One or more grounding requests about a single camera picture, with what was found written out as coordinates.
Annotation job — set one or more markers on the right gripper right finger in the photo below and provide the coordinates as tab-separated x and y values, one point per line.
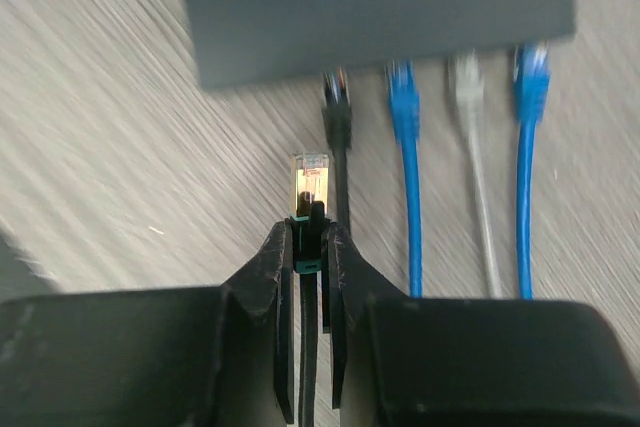
403	361

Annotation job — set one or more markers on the black network switch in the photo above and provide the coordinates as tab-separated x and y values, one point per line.
246	42

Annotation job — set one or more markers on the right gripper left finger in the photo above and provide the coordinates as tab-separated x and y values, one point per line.
198	356

